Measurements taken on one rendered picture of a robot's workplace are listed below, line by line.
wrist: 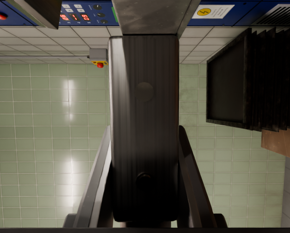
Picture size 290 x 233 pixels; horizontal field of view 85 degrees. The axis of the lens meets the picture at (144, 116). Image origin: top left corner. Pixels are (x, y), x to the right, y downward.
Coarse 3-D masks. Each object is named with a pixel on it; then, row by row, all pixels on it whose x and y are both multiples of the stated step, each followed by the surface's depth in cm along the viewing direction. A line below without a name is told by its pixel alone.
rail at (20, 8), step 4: (8, 0) 28; (12, 0) 27; (12, 4) 29; (16, 4) 28; (20, 8) 30; (24, 12) 31; (28, 12) 31; (28, 16) 33; (32, 16) 32; (32, 20) 34; (36, 20) 34; (40, 24) 36
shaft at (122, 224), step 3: (120, 222) 9; (123, 222) 8; (126, 222) 8; (162, 222) 8; (165, 222) 8; (168, 222) 9; (120, 225) 9; (123, 225) 8; (126, 225) 8; (129, 225) 8; (132, 225) 8; (135, 225) 8; (153, 225) 8; (156, 225) 8; (159, 225) 8; (162, 225) 8; (165, 225) 8; (168, 225) 9
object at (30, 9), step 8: (16, 0) 27; (24, 0) 27; (32, 0) 28; (40, 0) 30; (48, 0) 32; (56, 0) 35; (24, 8) 29; (32, 8) 29; (40, 8) 30; (48, 8) 33; (56, 8) 35; (40, 16) 32; (48, 16) 33; (56, 16) 36; (48, 24) 35; (56, 24) 36
